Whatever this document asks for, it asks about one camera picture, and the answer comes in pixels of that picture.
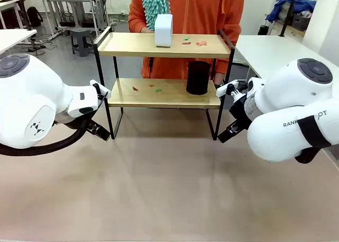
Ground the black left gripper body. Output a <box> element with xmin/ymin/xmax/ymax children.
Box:
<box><xmin>69</xmin><ymin>111</ymin><xmax>94</xmax><ymax>129</ymax></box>

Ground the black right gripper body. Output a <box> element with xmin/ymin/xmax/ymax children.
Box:
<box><xmin>229</xmin><ymin>93</ymin><xmax>252</xmax><ymax>127</ymax></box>

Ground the white sound machine box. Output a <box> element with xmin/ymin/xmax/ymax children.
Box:
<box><xmin>154</xmin><ymin>13</ymin><xmax>174</xmax><ymax>48</ymax></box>

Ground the teal chenille duster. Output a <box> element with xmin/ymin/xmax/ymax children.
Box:
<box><xmin>140</xmin><ymin>0</ymin><xmax>171</xmax><ymax>31</ymax></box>

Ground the person left forearm orange sleeve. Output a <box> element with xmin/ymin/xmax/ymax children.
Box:
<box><xmin>213</xmin><ymin>22</ymin><xmax>244</xmax><ymax>76</ymax></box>

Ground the person right forearm orange sleeve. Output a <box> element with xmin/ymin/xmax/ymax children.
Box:
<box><xmin>128</xmin><ymin>10</ymin><xmax>154</xmax><ymax>34</ymax></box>

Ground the person left hand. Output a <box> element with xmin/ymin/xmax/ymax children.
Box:
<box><xmin>213</xmin><ymin>73</ymin><xmax>225</xmax><ymax>91</ymax></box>

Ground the black cylinder container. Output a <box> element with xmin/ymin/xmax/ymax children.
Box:
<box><xmin>185</xmin><ymin>61</ymin><xmax>212</xmax><ymax>96</ymax></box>

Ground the large white table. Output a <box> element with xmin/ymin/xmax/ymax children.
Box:
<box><xmin>234</xmin><ymin>34</ymin><xmax>323</xmax><ymax>80</ymax></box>

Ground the grey plastic stool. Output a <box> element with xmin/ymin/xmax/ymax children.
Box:
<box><xmin>69</xmin><ymin>28</ymin><xmax>95</xmax><ymax>58</ymax></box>

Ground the person orange hoodie torso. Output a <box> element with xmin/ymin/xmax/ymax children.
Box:
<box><xmin>128</xmin><ymin>0</ymin><xmax>246</xmax><ymax>80</ymax></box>

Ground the black stand pole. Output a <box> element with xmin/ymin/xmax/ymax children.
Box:
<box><xmin>16</xmin><ymin>0</ymin><xmax>33</xmax><ymax>31</ymax></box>
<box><xmin>278</xmin><ymin>0</ymin><xmax>300</xmax><ymax>38</ymax></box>

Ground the white side table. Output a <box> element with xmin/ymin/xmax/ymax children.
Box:
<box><xmin>0</xmin><ymin>29</ymin><xmax>38</xmax><ymax>55</ymax></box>

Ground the blue cloth pile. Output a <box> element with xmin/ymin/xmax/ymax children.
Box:
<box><xmin>265</xmin><ymin>0</ymin><xmax>317</xmax><ymax>23</ymax></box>

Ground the black backpack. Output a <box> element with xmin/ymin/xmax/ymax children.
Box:
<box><xmin>26</xmin><ymin>6</ymin><xmax>44</xmax><ymax>28</ymax></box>

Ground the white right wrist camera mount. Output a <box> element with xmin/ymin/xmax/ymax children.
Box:
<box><xmin>216</xmin><ymin>79</ymin><xmax>240</xmax><ymax>97</ymax></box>

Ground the black braided cable sleeve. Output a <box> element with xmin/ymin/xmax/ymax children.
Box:
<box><xmin>0</xmin><ymin>117</ymin><xmax>90</xmax><ymax>157</ymax></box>

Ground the black arm strap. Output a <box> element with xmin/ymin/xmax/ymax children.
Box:
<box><xmin>295</xmin><ymin>114</ymin><xmax>332</xmax><ymax>165</ymax></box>

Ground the two-tier wooden black-frame shelf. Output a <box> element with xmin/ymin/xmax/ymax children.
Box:
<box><xmin>93</xmin><ymin>26</ymin><xmax>236</xmax><ymax>141</ymax></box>

